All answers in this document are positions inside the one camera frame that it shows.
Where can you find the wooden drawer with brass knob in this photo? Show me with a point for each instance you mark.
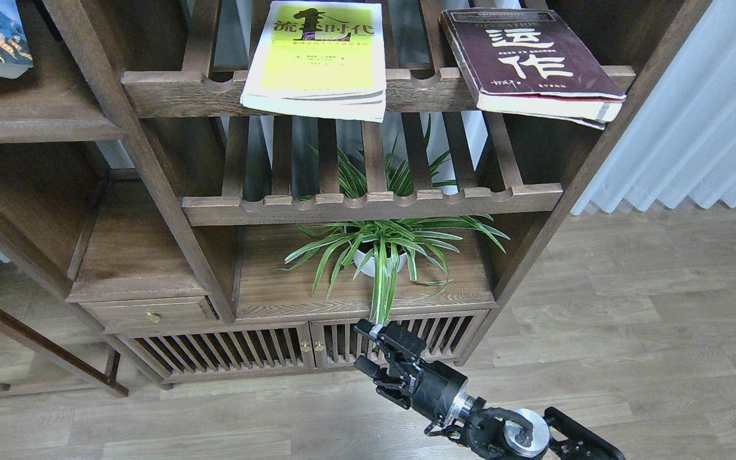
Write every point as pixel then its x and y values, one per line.
pixel 153 314

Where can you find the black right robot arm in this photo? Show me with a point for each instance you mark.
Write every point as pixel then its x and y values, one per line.
pixel 497 433

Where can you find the dark maroon cover book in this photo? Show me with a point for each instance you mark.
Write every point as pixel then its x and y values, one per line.
pixel 529 62

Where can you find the right slatted cabinet door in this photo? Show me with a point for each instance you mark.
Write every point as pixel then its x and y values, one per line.
pixel 440 336

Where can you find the dark wooden bookshelf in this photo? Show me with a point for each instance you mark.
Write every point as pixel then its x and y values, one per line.
pixel 129 170

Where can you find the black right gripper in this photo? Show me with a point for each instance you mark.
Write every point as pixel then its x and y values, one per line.
pixel 434 390

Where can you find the yellow green cover book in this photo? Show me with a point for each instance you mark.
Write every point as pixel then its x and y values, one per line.
pixel 320 59

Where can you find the white pleated curtain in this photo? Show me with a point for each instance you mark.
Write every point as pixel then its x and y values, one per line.
pixel 682 145

